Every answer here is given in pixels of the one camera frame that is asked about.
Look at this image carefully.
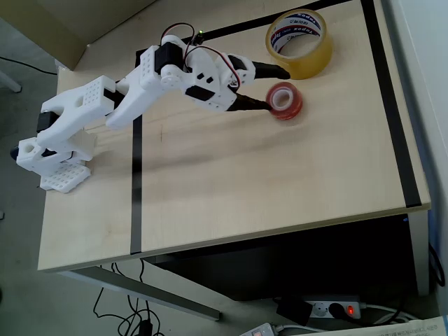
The white power cable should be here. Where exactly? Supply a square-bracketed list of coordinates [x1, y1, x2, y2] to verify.
[272, 323, 328, 334]

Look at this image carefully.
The thin black cable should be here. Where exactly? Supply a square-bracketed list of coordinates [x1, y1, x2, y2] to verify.
[0, 55, 57, 76]

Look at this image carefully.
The black round plug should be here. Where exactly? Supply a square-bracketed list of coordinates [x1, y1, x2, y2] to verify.
[328, 302, 347, 320]

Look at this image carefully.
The black power adapter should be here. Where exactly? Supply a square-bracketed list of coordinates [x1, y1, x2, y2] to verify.
[276, 296, 314, 327]

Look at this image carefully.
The white power strip orange switch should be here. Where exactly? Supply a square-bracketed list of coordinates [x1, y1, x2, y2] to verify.
[239, 321, 278, 336]

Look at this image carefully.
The white power strip red switch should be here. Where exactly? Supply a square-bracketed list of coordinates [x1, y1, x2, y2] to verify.
[302, 295, 367, 320]

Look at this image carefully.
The gray table leg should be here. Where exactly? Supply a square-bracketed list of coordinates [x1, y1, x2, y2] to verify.
[407, 209, 431, 297]

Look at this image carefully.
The white cable bundle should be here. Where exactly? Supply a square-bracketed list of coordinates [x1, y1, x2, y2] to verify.
[363, 302, 418, 326]

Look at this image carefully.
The red white servo cable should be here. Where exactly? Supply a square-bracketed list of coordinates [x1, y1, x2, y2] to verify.
[160, 22, 243, 88]

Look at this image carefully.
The yellow tape roll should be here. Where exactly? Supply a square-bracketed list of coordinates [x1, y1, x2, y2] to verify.
[265, 8, 334, 81]

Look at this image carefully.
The black looped cable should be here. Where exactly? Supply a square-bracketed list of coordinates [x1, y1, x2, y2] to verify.
[428, 244, 447, 288]

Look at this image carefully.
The black floor cable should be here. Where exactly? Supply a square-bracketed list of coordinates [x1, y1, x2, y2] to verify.
[92, 258, 162, 336]

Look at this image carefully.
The red tape roll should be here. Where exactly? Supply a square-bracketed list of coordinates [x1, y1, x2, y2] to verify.
[265, 82, 304, 121]

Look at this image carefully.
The white printed paper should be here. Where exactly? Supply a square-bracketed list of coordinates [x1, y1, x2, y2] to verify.
[300, 314, 448, 336]

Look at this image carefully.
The gray table foot beam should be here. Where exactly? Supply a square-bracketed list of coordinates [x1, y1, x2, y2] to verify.
[57, 265, 222, 322]

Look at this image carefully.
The white gridded base plate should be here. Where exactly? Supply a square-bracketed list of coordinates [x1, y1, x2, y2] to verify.
[39, 161, 92, 194]

